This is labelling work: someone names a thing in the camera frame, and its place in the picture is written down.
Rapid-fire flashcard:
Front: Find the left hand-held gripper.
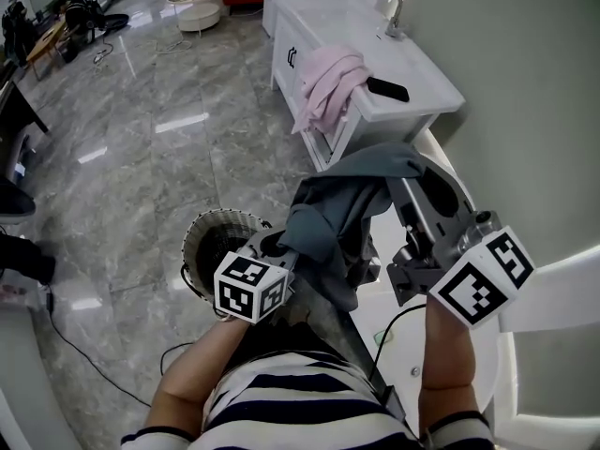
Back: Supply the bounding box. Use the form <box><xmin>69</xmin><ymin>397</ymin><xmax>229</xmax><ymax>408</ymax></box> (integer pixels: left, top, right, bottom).
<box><xmin>214</xmin><ymin>230</ymin><xmax>302</xmax><ymax>325</ymax></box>

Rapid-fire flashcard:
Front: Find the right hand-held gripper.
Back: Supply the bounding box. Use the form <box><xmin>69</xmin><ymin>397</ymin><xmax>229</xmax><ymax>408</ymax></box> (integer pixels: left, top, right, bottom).
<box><xmin>384</xmin><ymin>163</ymin><xmax>536</xmax><ymax>330</ymax></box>

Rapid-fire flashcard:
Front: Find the woven basket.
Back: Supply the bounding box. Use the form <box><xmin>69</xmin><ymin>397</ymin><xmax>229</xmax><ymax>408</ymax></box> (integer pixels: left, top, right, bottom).
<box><xmin>181</xmin><ymin>208</ymin><xmax>274</xmax><ymax>309</ymax></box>

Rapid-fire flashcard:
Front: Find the grey cloth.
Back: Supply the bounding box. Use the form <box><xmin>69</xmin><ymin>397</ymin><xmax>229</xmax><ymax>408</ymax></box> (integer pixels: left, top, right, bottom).
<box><xmin>279</xmin><ymin>141</ymin><xmax>428</xmax><ymax>313</ymax></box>

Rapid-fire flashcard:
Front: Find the person's left forearm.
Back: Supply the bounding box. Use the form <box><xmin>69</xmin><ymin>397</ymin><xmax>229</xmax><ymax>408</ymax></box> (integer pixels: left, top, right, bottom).
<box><xmin>143</xmin><ymin>315</ymin><xmax>250</xmax><ymax>441</ymax></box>

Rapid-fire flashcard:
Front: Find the person's right forearm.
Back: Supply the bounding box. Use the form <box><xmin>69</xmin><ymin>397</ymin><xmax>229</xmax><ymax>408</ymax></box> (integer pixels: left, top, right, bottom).
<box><xmin>416</xmin><ymin>296</ymin><xmax>480</xmax><ymax>436</ymax></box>

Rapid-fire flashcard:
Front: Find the white bathtub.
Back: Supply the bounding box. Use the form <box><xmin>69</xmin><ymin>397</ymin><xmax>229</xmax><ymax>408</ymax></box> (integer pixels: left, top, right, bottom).
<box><xmin>276</xmin><ymin>127</ymin><xmax>600</xmax><ymax>450</ymax></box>

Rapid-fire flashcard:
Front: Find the pink cloth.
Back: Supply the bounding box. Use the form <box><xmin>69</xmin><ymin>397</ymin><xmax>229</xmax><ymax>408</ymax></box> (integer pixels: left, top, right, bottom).
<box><xmin>291</xmin><ymin>43</ymin><xmax>375</xmax><ymax>136</ymax></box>

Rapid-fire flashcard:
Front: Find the black phone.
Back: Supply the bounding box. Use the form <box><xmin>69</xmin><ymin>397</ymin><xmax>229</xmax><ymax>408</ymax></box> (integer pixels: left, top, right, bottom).
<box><xmin>366</xmin><ymin>76</ymin><xmax>412</xmax><ymax>104</ymax></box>

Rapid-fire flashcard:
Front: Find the striped shirt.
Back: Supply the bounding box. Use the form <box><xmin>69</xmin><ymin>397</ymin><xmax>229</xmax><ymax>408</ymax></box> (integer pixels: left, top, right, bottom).
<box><xmin>120</xmin><ymin>348</ymin><xmax>499</xmax><ymax>450</ymax></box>

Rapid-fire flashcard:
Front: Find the white vanity cabinet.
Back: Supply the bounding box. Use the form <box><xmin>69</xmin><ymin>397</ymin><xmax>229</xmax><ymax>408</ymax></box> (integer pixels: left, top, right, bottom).
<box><xmin>262</xmin><ymin>0</ymin><xmax>468</xmax><ymax>173</ymax></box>

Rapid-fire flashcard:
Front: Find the chrome faucet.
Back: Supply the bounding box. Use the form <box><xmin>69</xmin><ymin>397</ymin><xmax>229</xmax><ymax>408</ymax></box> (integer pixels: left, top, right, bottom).
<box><xmin>371</xmin><ymin>0</ymin><xmax>407</xmax><ymax>41</ymax></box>

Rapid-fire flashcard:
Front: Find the round white coffee table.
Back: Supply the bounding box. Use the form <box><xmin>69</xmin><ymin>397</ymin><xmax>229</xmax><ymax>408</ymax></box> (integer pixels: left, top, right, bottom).
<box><xmin>166</xmin><ymin>0</ymin><xmax>229</xmax><ymax>34</ymax></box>

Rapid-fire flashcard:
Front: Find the wooden table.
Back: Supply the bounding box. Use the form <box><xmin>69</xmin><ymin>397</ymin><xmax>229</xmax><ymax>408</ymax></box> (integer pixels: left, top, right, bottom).
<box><xmin>24</xmin><ymin>18</ymin><xmax>68</xmax><ymax>82</ymax></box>

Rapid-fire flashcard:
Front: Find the black chair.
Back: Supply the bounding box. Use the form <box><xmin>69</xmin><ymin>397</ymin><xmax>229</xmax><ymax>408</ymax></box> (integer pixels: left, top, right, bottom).
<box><xmin>63</xmin><ymin>0</ymin><xmax>130</xmax><ymax>44</ymax></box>

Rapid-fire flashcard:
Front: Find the black tripod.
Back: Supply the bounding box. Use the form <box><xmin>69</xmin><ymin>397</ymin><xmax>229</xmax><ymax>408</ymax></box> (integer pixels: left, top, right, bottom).
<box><xmin>1</xmin><ymin>0</ymin><xmax>30</xmax><ymax>67</ymax></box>

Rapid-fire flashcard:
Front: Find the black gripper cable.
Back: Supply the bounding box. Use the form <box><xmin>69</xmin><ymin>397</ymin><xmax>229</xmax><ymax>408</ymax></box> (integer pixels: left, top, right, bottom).
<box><xmin>368</xmin><ymin>303</ymin><xmax>428</xmax><ymax>384</ymax></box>

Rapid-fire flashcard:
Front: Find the black floor cable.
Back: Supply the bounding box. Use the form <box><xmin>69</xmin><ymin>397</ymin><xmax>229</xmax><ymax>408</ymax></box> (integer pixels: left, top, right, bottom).
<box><xmin>43</xmin><ymin>286</ymin><xmax>199</xmax><ymax>408</ymax></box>

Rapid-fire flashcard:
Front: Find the white floor cable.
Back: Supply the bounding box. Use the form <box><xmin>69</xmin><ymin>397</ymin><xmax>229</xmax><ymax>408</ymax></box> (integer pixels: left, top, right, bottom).
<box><xmin>152</xmin><ymin>38</ymin><xmax>194</xmax><ymax>57</ymax></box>

